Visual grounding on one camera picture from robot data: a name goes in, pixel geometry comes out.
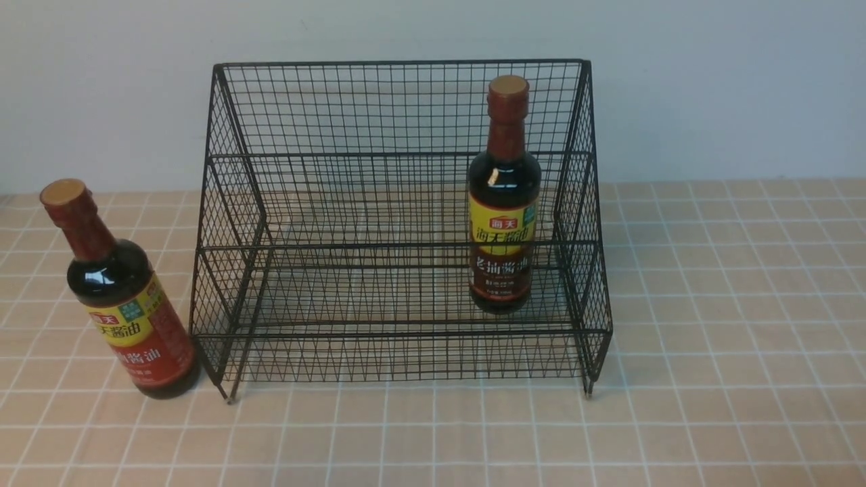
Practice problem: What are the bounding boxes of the brown-label soy sauce bottle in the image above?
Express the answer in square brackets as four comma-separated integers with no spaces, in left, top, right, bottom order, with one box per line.
[467,74,542,315]

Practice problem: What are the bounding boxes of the red-label soy sauce bottle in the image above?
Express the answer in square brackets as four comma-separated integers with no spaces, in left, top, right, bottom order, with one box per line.
[39,179,201,400]

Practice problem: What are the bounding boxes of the black wire mesh rack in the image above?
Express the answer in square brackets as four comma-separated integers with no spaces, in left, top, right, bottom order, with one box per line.
[189,58,613,403]

